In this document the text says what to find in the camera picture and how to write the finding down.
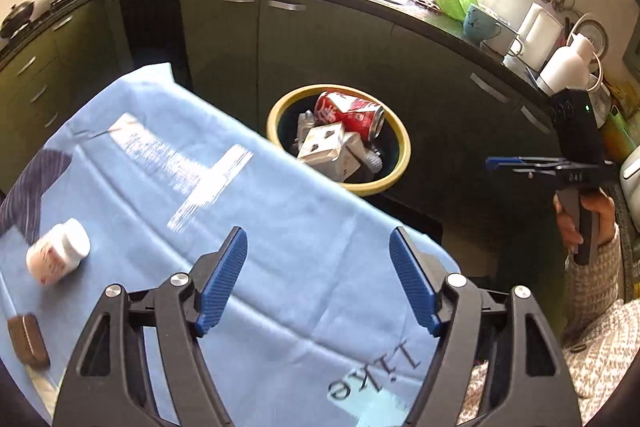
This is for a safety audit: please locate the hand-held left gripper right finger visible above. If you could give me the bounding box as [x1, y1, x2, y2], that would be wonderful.
[389, 227, 583, 427]

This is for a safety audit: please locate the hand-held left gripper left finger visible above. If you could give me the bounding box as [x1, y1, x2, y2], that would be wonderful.
[52, 227, 248, 427]

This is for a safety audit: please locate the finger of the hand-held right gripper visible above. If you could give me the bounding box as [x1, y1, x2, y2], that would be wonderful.
[485, 156, 566, 164]
[487, 162, 567, 172]

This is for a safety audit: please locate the yellow rimmed blue trash bin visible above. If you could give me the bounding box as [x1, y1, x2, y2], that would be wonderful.
[266, 84, 412, 198]

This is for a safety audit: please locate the clear plastic water bottle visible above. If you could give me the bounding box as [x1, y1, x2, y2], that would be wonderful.
[357, 147, 385, 173]

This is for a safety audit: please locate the white cardboard box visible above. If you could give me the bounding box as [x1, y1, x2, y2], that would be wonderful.
[332, 132, 369, 182]

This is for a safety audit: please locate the red soda can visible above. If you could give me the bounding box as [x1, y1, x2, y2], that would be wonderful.
[315, 91, 386, 140]

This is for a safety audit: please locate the red print cardboard box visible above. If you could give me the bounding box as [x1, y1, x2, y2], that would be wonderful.
[297, 122, 349, 166]

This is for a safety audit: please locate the person's right forearm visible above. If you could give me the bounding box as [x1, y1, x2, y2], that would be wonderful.
[561, 227, 630, 350]

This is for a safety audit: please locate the person's right hand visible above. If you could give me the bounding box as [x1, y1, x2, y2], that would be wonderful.
[553, 193, 617, 253]

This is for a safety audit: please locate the white kitchen appliance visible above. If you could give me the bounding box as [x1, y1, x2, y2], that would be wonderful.
[619, 156, 640, 229]

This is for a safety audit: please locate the light blue tablecloth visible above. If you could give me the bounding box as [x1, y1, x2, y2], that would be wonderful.
[0, 63, 463, 427]

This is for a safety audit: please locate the white plastic bottle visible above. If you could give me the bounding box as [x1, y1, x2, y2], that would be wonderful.
[540, 33, 591, 93]

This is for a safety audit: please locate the round dial kitchen scale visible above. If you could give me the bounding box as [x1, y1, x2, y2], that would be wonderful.
[570, 14, 610, 64]

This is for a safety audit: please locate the white electric kettle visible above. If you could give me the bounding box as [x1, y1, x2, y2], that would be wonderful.
[515, 3, 564, 73]

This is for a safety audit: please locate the white ceramic mug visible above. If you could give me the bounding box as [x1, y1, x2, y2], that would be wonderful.
[481, 26, 524, 58]

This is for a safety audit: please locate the teal ceramic mug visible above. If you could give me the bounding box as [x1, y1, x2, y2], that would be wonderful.
[462, 3, 502, 40]

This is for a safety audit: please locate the black kitchen countertop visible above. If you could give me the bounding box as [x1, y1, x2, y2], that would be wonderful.
[0, 0, 568, 100]

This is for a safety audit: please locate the white pill bottle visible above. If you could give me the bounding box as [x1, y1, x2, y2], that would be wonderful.
[26, 218, 92, 286]

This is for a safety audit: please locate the brown rectangular block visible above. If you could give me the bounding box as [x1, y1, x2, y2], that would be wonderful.
[7, 313, 51, 368]

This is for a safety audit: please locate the dark green kitchen cabinet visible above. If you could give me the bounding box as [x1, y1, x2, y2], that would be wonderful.
[0, 0, 568, 258]

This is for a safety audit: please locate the knit patterned sweater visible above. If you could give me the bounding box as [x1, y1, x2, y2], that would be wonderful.
[457, 297, 640, 427]

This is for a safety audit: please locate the black kettle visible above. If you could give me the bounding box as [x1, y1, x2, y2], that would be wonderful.
[0, 2, 36, 39]

